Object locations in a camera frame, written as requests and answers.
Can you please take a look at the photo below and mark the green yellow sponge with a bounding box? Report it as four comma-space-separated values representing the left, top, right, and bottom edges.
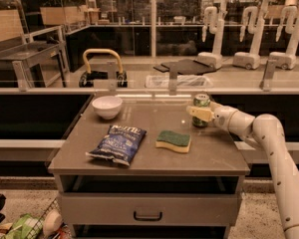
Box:
155, 130, 191, 153

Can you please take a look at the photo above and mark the grey metal side table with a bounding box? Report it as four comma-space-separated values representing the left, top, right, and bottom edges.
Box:
0, 41, 69, 90

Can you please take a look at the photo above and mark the yellow handled black cart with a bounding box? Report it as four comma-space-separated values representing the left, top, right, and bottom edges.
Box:
79, 49, 128, 90

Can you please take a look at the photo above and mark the clear plastic bin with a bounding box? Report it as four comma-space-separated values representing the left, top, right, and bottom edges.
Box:
145, 75, 213, 89

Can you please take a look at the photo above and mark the right white background robot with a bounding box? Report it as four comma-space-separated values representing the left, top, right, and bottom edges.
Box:
269, 6, 299, 70

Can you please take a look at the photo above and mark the green soda can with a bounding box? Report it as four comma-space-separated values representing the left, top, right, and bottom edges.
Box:
192, 94, 210, 127

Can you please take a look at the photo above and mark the middle white background robot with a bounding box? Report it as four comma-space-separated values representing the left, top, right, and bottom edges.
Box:
232, 0, 276, 70

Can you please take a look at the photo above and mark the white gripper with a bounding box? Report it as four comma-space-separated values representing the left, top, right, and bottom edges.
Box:
186, 102, 237, 131

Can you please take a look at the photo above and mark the grey drawer front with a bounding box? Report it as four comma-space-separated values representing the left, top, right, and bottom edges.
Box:
58, 193, 241, 226

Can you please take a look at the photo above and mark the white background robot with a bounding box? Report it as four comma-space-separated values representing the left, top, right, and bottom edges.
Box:
232, 0, 276, 70
195, 0, 239, 70
269, 6, 299, 70

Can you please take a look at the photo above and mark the wooden planter box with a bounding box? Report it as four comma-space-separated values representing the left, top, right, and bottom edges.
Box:
40, 5, 87, 25

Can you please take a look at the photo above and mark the green snack bag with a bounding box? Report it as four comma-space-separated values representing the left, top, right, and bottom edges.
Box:
3, 214, 43, 239

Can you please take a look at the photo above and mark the wire basket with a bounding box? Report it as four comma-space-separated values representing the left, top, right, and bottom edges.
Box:
25, 199, 63, 239

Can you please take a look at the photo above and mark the black drawer handle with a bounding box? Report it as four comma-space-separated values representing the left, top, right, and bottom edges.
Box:
134, 211, 162, 222

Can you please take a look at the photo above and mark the white ceramic bowl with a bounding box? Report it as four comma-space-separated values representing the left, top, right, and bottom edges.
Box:
92, 96, 123, 120

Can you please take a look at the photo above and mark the left white background robot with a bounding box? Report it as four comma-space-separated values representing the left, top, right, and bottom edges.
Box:
195, 0, 239, 70

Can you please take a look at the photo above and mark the blue chip bag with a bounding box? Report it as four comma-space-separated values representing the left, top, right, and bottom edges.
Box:
87, 124, 147, 166

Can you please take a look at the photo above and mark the black floor mat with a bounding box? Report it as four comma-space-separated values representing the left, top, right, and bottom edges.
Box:
154, 59, 216, 75

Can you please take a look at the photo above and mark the white cup in basket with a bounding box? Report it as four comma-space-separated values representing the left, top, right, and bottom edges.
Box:
43, 209, 63, 237

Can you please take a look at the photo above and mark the grey counter cabinet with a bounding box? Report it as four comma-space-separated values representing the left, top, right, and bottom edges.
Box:
49, 99, 249, 239

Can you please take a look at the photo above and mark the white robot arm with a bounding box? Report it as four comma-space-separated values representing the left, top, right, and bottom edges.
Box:
186, 102, 299, 239

